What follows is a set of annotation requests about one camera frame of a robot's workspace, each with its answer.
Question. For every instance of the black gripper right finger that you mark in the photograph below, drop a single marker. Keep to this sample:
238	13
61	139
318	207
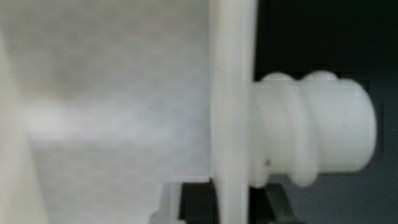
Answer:
281	211

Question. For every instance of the white cabinet door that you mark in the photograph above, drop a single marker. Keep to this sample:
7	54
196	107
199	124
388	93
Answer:
137	111

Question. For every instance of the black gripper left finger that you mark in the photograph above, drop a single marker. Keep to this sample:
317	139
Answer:
197	204

